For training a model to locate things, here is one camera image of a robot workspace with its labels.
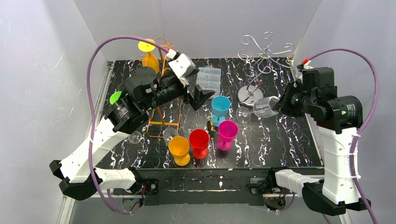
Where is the clear wine glass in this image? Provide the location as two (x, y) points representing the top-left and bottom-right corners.
(128, 131), (143, 144)
(236, 96), (280, 124)

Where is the blue plastic wine glass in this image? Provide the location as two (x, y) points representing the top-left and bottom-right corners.
(211, 96), (231, 127)

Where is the yellow foot orange glass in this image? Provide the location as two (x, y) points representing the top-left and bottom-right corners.
(138, 41), (159, 73)

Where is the gold wire glass rack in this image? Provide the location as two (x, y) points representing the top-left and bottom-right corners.
(146, 49), (182, 138)

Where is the red plastic wine glass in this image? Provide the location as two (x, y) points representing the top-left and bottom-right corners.
(189, 129), (210, 160)

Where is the magenta plastic wine glass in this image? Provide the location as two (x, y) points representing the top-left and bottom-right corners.
(216, 120), (239, 151)

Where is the clear tumbler glass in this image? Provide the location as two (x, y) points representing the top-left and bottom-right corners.
(163, 128), (179, 146)
(182, 120), (198, 136)

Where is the orange plastic wine glass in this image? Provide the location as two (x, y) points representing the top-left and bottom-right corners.
(169, 136), (190, 166)

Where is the green plastic wine glass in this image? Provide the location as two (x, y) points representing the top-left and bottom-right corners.
(109, 91), (122, 105)

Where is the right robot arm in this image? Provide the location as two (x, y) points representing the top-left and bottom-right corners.
(247, 67), (371, 216)

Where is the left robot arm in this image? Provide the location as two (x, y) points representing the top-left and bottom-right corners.
(49, 67), (214, 201)

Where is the clear plastic compartment box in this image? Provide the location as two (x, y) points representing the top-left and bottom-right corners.
(196, 67), (222, 99)

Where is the yellow black screwdriver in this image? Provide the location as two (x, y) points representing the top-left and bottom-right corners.
(207, 120), (215, 160)

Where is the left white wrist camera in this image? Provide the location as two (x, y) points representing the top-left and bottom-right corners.
(166, 48), (196, 87)

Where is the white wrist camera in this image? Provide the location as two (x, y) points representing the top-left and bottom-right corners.
(297, 57), (313, 73)
(166, 48), (196, 87)

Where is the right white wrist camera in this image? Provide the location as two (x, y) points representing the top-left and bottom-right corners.
(297, 57), (313, 73)

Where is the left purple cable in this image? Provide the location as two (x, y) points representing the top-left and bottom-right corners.
(86, 35), (170, 215)

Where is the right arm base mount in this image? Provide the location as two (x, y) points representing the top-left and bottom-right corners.
(246, 177), (296, 215)

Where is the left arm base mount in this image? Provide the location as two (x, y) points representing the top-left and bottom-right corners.
(113, 179), (159, 214)

